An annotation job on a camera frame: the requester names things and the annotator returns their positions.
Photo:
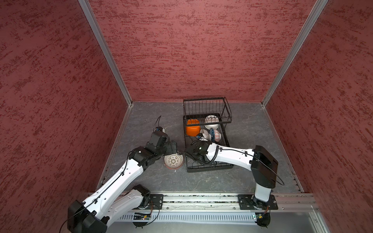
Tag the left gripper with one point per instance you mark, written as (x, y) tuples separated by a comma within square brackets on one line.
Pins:
[(168, 145)]

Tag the orange bowl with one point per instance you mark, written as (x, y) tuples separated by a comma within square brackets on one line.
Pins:
[(192, 127)]

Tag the blue patterned bowl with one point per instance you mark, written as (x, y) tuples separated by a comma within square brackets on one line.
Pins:
[(214, 135)]

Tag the white bowl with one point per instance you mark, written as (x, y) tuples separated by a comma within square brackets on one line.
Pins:
[(211, 122)]

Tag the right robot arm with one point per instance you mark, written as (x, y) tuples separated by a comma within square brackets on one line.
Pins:
[(258, 161)]

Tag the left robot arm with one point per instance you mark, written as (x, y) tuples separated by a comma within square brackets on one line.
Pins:
[(100, 210)]

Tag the left aluminium corner profile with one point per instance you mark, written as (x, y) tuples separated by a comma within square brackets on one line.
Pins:
[(94, 25)]

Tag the aluminium corner profile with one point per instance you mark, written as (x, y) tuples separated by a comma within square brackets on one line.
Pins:
[(94, 25), (303, 34)]

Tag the right aluminium corner profile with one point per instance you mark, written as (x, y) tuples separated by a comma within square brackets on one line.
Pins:
[(303, 34)]

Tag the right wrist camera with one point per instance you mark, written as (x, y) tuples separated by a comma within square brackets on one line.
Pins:
[(202, 137)]

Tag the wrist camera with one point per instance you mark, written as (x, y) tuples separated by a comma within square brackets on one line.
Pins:
[(159, 129), (202, 137)]

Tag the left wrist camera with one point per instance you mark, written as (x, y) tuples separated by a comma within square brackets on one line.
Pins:
[(159, 129)]

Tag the black wire dish rack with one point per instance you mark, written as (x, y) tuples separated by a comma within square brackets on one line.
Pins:
[(200, 108)]

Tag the aluminium mounting rail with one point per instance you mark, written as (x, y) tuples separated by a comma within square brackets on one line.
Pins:
[(228, 202)]

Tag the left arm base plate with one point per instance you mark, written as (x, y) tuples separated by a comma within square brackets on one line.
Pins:
[(153, 199)]

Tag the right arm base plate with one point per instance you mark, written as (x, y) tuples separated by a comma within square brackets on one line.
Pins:
[(250, 202)]

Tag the perforated cable duct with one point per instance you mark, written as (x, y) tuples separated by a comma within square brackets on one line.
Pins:
[(193, 217)]

